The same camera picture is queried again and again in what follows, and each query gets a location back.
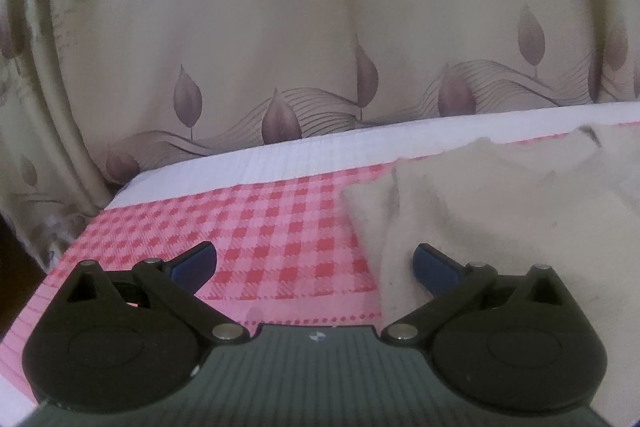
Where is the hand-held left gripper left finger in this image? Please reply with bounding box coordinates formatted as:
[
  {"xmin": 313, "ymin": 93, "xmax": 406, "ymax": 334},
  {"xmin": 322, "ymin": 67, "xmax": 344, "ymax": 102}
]
[{"xmin": 56, "ymin": 240, "xmax": 251, "ymax": 346}]

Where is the beige knit sweater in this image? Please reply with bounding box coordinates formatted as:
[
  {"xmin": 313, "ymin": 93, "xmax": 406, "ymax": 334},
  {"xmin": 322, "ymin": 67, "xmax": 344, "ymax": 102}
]
[{"xmin": 340, "ymin": 123, "xmax": 640, "ymax": 415}]

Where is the pink checked bed blanket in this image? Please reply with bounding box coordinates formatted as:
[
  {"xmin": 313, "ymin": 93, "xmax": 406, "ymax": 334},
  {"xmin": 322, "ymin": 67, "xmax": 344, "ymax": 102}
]
[{"xmin": 0, "ymin": 101, "xmax": 640, "ymax": 427}]

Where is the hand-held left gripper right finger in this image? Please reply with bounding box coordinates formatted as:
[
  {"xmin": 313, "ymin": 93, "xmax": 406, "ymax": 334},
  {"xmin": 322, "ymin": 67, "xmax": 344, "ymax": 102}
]
[{"xmin": 381, "ymin": 243, "xmax": 579, "ymax": 348}]

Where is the beige leaf print curtain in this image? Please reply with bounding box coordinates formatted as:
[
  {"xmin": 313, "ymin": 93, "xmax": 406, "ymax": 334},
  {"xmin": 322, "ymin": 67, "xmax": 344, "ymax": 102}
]
[{"xmin": 0, "ymin": 0, "xmax": 640, "ymax": 278}]

